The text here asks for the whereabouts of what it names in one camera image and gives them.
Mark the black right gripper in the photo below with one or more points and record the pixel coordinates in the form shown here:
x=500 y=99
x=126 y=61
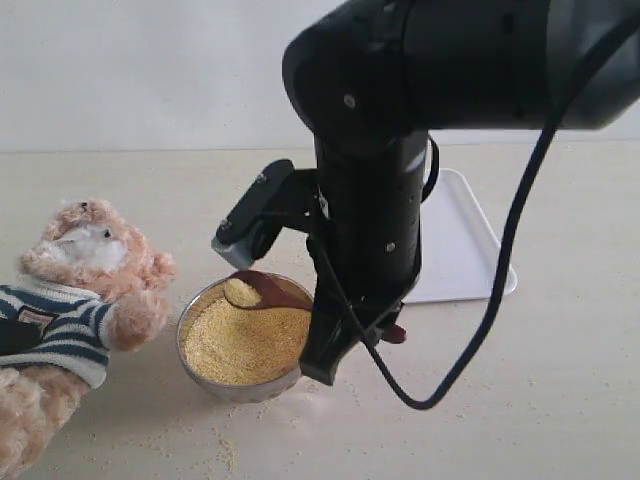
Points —
x=369 y=216

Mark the dark red wooden spoon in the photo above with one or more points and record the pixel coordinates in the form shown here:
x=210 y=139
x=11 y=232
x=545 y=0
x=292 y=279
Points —
x=254 y=290

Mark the plush teddy bear striped sweater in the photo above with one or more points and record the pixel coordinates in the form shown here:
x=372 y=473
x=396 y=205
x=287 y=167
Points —
x=91 y=286

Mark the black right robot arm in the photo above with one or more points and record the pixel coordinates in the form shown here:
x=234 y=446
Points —
x=371 y=80

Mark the steel bowl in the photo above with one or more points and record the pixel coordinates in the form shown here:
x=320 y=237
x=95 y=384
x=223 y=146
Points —
x=238 y=394

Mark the yellow millet grain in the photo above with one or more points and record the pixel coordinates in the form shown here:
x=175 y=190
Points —
x=237 y=347

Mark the white plastic tray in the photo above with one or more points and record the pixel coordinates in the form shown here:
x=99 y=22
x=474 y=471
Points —
x=459 y=247

